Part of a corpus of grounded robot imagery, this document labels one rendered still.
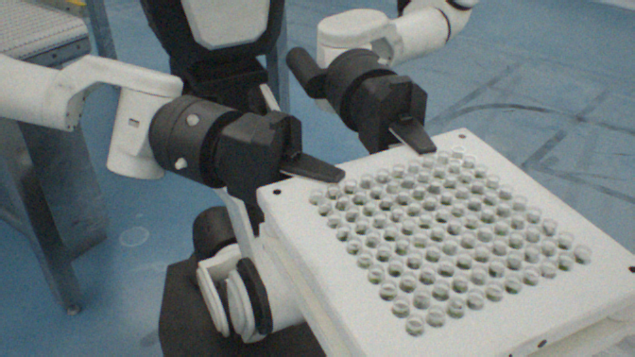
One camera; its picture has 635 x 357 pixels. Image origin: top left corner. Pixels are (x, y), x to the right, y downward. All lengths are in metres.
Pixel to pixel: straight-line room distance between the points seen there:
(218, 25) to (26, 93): 0.35
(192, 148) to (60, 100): 0.16
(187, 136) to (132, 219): 1.56
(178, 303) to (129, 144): 0.96
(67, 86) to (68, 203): 1.25
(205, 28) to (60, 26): 0.71
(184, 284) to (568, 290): 1.26
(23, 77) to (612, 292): 0.60
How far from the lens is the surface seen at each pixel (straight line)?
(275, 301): 0.97
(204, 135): 0.57
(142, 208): 2.16
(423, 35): 0.87
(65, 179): 1.85
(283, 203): 0.50
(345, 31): 0.74
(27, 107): 0.68
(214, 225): 1.48
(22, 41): 1.52
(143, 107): 0.63
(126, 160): 0.66
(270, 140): 0.52
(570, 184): 2.38
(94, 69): 0.65
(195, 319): 1.52
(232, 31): 0.92
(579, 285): 0.48
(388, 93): 0.59
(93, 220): 1.98
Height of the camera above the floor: 1.32
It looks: 37 degrees down
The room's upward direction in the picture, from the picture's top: straight up
